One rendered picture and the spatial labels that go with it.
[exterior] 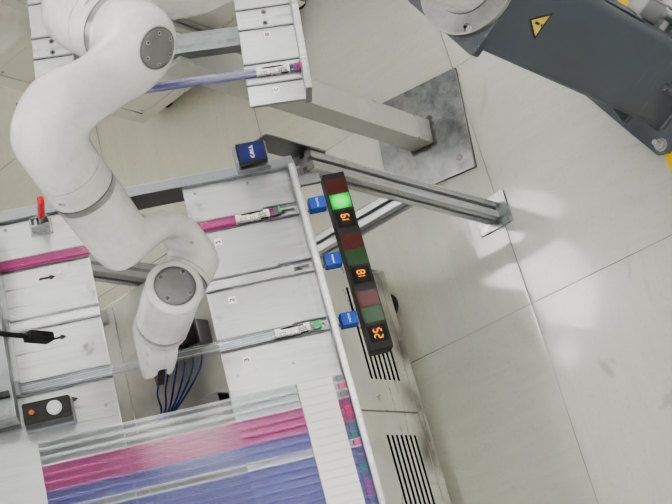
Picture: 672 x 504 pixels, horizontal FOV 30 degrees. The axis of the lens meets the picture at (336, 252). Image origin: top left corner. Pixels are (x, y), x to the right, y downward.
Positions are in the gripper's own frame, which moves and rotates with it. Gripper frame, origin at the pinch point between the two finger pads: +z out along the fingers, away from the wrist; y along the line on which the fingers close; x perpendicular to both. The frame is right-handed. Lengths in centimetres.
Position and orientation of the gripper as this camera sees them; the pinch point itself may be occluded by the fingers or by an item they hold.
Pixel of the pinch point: (150, 360)
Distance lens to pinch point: 210.1
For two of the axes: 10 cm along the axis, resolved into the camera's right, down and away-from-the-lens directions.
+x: 9.4, -1.3, 3.2
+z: -2.4, 4.2, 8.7
